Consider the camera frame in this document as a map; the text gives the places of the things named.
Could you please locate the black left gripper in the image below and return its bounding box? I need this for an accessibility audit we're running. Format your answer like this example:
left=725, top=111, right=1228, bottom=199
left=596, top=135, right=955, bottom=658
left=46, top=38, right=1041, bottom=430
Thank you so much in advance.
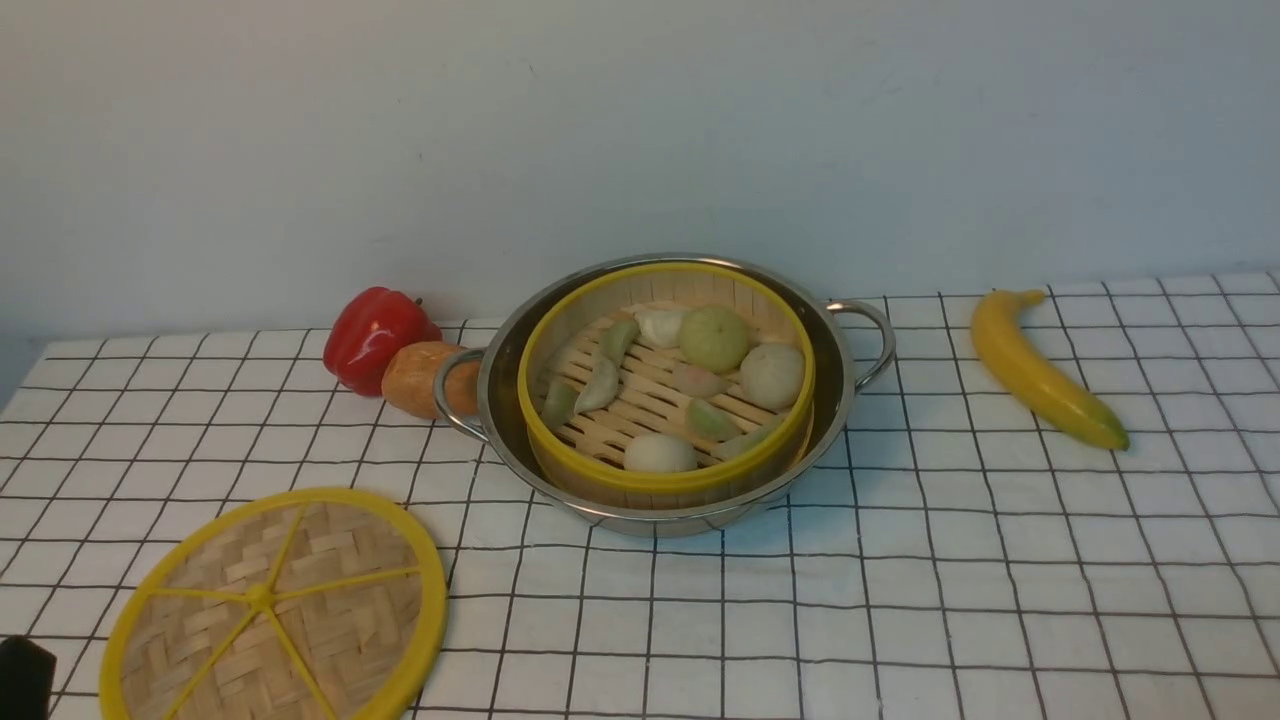
left=0, top=635, right=58, bottom=720

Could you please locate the yellow woven bamboo steamer lid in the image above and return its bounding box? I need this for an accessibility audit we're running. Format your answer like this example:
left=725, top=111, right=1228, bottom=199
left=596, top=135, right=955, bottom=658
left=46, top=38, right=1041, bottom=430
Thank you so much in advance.
left=99, top=488, right=449, bottom=719

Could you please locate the yellow bamboo steamer basket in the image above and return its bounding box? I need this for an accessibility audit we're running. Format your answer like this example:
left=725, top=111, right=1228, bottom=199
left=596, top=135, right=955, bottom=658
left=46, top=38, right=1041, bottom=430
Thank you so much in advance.
left=518, top=259, right=817, bottom=510

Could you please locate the stainless steel pot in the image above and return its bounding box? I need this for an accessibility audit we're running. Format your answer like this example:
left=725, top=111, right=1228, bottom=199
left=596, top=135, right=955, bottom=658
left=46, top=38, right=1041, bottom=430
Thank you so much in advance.
left=434, top=252, right=896, bottom=538

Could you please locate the brown bread roll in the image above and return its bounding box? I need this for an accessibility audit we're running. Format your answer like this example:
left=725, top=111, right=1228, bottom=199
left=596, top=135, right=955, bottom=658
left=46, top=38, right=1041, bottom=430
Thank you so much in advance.
left=381, top=341, right=481, bottom=420

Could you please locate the red bell pepper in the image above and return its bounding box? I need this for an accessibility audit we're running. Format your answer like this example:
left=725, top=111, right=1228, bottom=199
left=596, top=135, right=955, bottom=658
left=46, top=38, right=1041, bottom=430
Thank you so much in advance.
left=323, top=286, right=443, bottom=397

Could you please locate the green dumpling left edge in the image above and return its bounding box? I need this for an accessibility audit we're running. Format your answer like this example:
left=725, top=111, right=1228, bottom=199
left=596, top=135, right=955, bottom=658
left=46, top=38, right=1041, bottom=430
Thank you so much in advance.
left=540, top=377, right=579, bottom=430

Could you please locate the pale green dumpling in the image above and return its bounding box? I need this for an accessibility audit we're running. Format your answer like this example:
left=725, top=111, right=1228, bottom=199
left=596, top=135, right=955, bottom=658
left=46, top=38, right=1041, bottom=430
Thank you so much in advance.
left=573, top=355, right=621, bottom=414

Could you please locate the white round bun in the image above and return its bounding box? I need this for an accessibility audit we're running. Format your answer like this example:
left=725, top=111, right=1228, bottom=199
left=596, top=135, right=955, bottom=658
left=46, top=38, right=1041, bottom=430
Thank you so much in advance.
left=623, top=433, right=698, bottom=474

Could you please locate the white dumpling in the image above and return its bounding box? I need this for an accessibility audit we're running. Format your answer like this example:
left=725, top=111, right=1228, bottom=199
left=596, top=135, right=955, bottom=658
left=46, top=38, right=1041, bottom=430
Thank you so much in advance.
left=634, top=307, right=689, bottom=348

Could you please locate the green dumpling centre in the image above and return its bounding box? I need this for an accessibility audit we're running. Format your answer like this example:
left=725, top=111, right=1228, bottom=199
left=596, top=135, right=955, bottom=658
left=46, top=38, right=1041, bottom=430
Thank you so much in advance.
left=685, top=398, right=742, bottom=443

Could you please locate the pink dumpling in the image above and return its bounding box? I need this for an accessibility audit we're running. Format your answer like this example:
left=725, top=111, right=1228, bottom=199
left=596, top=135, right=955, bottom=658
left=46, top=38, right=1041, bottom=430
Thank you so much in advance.
left=671, top=363, right=731, bottom=398

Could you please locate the green dumpling front right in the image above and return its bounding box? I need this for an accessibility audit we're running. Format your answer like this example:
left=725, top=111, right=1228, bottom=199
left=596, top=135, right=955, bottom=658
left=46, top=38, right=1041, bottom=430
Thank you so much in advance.
left=710, top=416, right=785, bottom=462

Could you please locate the green round bun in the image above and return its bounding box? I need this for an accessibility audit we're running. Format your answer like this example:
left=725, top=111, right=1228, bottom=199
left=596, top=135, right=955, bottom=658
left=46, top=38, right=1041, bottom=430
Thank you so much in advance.
left=678, top=305, right=753, bottom=374

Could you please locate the beige round bun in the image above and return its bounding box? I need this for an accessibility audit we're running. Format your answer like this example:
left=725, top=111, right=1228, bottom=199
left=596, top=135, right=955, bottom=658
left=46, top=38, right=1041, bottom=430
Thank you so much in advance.
left=739, top=343, right=805, bottom=410

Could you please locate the white checkered tablecloth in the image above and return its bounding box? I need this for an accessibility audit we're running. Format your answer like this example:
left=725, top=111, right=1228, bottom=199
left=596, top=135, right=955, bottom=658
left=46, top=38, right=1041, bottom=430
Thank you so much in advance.
left=1, top=272, right=1279, bottom=719

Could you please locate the yellow banana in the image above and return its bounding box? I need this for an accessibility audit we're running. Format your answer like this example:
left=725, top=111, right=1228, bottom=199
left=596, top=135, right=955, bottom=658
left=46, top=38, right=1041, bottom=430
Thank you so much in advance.
left=970, top=290, right=1130, bottom=451

